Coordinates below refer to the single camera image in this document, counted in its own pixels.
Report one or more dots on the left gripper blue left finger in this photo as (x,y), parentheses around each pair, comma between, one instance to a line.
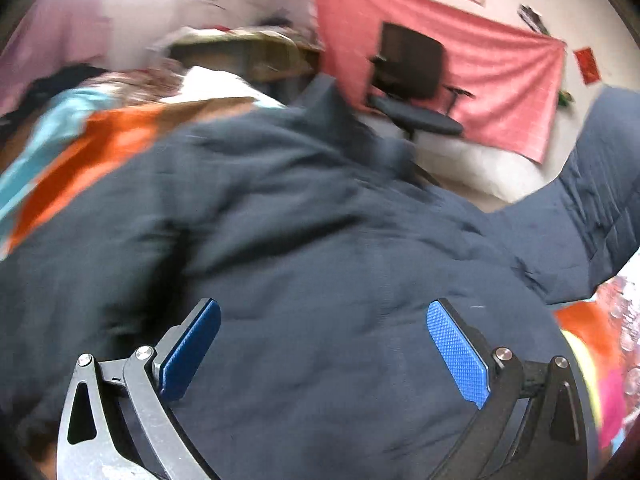
(94,441)

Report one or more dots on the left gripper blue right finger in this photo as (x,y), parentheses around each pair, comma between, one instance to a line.
(528,422)

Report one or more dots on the dark navy padded jacket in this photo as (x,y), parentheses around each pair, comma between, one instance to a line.
(323,252)

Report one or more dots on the colourful striped bed blanket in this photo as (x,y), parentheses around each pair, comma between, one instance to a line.
(61,145)

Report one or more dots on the black office chair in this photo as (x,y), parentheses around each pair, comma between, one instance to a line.
(408,68)

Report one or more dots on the wooden desk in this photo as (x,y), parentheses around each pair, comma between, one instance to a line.
(276,60)

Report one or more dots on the pink curtain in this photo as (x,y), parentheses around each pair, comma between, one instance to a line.
(52,35)

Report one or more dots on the red checked wall cloth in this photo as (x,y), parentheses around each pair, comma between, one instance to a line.
(514,75)

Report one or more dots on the red paper wall decoration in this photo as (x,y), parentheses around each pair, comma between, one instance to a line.
(587,66)

